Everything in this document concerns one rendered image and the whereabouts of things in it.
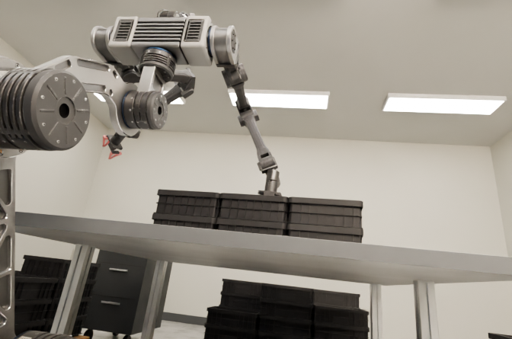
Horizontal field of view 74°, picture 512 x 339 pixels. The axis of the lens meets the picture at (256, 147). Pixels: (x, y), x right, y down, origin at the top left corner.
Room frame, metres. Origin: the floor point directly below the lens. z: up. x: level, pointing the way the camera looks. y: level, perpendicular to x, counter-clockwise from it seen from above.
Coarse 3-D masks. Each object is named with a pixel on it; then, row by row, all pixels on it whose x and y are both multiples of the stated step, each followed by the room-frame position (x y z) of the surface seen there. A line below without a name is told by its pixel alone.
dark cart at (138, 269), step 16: (112, 256) 3.05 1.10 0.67; (128, 256) 3.03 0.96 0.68; (112, 272) 3.05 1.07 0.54; (128, 272) 3.02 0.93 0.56; (144, 272) 3.00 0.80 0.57; (96, 288) 3.06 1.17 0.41; (112, 288) 3.04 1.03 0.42; (128, 288) 3.02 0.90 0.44; (144, 288) 3.06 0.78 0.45; (96, 304) 3.06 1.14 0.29; (112, 304) 3.03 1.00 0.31; (128, 304) 3.01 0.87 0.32; (144, 304) 3.13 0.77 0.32; (160, 304) 3.48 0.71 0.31; (96, 320) 3.05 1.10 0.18; (112, 320) 3.03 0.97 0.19; (128, 320) 3.01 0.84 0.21; (160, 320) 3.55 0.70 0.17; (128, 336) 3.06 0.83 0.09
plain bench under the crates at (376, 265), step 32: (32, 224) 0.99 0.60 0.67; (64, 224) 0.97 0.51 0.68; (96, 224) 0.96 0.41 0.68; (128, 224) 0.94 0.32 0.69; (160, 256) 1.87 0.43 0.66; (192, 256) 1.52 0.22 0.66; (224, 256) 1.28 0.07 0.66; (256, 256) 1.10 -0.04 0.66; (288, 256) 0.97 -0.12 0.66; (320, 256) 0.86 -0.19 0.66; (352, 256) 0.85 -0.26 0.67; (384, 256) 0.83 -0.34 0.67; (416, 256) 0.82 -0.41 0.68; (448, 256) 0.81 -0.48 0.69; (480, 256) 0.80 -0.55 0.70; (64, 288) 1.59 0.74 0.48; (160, 288) 2.51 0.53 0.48; (416, 288) 1.38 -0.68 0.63; (64, 320) 1.59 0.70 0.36; (416, 320) 1.40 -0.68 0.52
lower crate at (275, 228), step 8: (216, 224) 1.46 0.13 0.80; (224, 224) 1.44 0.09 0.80; (232, 224) 1.42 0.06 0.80; (240, 224) 1.41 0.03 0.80; (248, 224) 1.41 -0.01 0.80; (256, 224) 1.40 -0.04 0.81; (264, 224) 1.39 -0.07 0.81; (272, 224) 1.38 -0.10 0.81; (280, 224) 1.38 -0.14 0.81; (248, 232) 1.42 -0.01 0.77; (256, 232) 1.41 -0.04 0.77; (264, 232) 1.40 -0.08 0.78; (272, 232) 1.39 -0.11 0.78; (280, 232) 1.39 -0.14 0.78
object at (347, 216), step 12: (300, 204) 1.37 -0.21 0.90; (312, 204) 1.36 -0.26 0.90; (324, 204) 1.35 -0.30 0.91; (300, 216) 1.36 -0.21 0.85; (312, 216) 1.36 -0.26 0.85; (324, 216) 1.35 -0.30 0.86; (336, 216) 1.34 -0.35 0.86; (348, 216) 1.32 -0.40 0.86; (360, 216) 1.31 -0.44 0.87; (360, 228) 1.31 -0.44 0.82
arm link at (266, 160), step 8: (256, 112) 1.63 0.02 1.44; (240, 120) 1.64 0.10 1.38; (248, 120) 1.61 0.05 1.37; (256, 120) 1.65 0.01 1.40; (248, 128) 1.59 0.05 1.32; (256, 128) 1.57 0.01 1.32; (256, 136) 1.54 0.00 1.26; (256, 144) 1.53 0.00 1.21; (264, 144) 1.51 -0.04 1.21; (264, 152) 1.49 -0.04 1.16; (264, 160) 1.47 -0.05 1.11; (272, 160) 1.46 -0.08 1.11; (264, 168) 1.49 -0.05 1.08
